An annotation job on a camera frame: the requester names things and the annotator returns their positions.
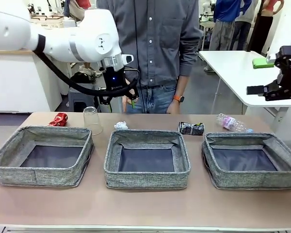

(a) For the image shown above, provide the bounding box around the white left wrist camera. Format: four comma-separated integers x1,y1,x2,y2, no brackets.
121,54,134,67

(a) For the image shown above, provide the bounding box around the crushed clear plastic bottle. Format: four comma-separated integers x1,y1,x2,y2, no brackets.
215,113,254,133

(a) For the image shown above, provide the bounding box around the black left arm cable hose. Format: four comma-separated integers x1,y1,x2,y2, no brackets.
35,50,139,97

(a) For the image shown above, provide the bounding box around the beige slatted crate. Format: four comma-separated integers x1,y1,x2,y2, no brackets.
30,15,64,30

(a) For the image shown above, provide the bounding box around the white paper ball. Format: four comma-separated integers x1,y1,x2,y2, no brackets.
113,121,129,131

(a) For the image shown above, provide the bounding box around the person in blue shirt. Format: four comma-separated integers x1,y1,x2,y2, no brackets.
210,0,253,51

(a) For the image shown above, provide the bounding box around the grey plastic stool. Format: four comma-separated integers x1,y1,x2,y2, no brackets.
67,87,101,114

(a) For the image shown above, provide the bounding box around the crushed black soda can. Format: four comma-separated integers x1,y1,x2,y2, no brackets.
178,121,206,136

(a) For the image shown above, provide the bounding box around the person in grey shirt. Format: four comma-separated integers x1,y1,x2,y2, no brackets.
96,0,205,115

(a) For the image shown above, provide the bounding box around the person's left hand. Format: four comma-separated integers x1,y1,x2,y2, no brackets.
166,98,183,115

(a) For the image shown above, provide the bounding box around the thin black microphone wire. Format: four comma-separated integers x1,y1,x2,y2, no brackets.
135,0,146,114

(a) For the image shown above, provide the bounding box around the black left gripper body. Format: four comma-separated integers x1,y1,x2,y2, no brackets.
103,64,130,97

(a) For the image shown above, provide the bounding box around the black bag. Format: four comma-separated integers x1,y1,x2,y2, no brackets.
70,71,96,85

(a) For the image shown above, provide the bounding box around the wooden desk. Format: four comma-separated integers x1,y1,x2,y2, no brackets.
0,49,34,58

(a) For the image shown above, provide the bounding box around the clear plastic cup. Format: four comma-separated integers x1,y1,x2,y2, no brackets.
82,106,104,136

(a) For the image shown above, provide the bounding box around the grey fabric basket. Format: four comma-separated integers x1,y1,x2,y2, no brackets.
103,129,192,190
0,125,95,187
201,132,291,190

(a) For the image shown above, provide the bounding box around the person's left forearm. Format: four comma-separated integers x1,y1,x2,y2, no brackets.
171,48,204,98

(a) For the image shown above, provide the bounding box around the white table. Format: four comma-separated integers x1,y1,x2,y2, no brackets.
198,50,291,115

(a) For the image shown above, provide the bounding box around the person's right hand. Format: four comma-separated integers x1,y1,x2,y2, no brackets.
122,96,136,114

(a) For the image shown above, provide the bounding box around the crushed red soda can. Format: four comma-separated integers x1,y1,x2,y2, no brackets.
48,113,69,127

